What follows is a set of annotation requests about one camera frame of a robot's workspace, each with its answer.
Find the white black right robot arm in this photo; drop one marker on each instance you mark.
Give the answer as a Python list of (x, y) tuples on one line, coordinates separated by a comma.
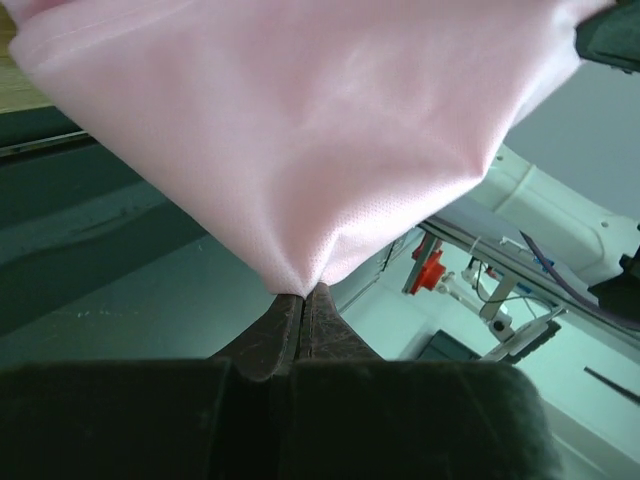
[(589, 252)]

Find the light pink t-shirt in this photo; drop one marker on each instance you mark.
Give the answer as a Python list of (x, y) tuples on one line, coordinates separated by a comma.
[(303, 135)]

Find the red black background device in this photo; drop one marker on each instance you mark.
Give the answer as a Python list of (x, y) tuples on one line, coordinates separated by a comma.
[(427, 270)]

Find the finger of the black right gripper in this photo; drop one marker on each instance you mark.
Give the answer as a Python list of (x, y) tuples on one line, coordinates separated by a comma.
[(611, 37)]

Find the aluminium front frame rail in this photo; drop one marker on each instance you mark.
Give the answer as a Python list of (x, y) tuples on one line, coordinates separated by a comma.
[(43, 143)]

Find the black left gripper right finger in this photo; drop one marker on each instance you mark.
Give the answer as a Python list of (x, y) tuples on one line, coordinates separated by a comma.
[(376, 419)]

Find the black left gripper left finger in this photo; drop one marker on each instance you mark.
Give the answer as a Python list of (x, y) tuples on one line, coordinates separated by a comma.
[(151, 419)]

